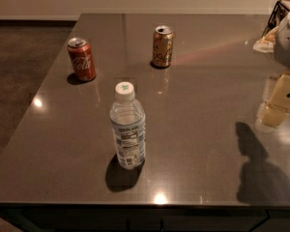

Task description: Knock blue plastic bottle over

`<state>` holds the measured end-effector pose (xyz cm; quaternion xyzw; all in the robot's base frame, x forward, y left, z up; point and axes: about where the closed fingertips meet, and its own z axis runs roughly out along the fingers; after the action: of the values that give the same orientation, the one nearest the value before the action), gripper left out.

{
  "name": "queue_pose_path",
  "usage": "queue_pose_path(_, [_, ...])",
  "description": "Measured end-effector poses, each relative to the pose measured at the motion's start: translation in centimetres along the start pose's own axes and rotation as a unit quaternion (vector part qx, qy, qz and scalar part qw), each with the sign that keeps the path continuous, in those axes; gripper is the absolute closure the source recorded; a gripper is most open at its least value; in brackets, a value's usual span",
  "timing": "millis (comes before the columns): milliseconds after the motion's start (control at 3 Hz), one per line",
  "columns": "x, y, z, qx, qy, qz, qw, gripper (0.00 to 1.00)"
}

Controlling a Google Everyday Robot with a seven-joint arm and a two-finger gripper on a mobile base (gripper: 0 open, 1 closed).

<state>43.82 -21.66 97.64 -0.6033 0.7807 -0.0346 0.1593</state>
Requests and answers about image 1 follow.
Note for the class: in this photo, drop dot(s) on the gold soda can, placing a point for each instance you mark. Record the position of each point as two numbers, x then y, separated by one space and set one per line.
162 46

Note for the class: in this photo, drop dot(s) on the black wire basket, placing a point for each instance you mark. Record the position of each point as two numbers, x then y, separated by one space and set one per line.
279 12

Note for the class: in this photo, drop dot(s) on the red cola can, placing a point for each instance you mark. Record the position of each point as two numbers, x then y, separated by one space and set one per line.
82 59

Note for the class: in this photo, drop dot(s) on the crumpled white paper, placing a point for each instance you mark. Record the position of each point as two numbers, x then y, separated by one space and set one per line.
266 43

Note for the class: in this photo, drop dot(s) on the clear plastic water bottle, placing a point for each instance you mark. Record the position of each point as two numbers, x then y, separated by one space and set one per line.
129 128

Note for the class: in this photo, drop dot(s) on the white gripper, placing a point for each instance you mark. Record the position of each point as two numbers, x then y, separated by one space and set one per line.
289 43

